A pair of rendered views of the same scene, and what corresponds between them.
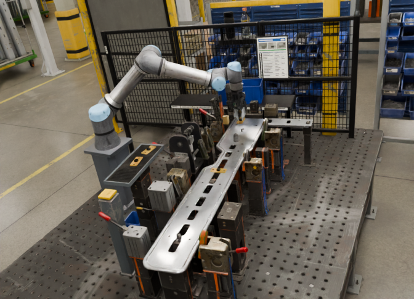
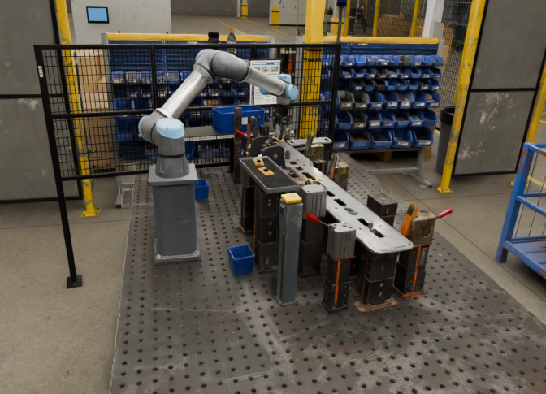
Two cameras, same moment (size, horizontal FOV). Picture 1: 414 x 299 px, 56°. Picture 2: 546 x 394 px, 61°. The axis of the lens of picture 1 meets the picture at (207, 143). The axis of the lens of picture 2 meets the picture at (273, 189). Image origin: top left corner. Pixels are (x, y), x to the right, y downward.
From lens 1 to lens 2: 1.69 m
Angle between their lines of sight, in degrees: 41
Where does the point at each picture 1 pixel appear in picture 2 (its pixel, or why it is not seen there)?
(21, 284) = (170, 364)
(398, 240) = not seen: hidden behind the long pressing
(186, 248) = (389, 231)
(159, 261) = (385, 244)
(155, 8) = (37, 32)
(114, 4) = not seen: outside the picture
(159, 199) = (318, 202)
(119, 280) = (288, 310)
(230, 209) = (383, 197)
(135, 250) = (344, 248)
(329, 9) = (315, 36)
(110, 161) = (189, 191)
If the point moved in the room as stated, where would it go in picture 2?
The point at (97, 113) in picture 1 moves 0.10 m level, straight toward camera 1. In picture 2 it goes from (176, 127) to (195, 130)
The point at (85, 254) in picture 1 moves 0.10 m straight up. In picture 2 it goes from (211, 306) to (210, 285)
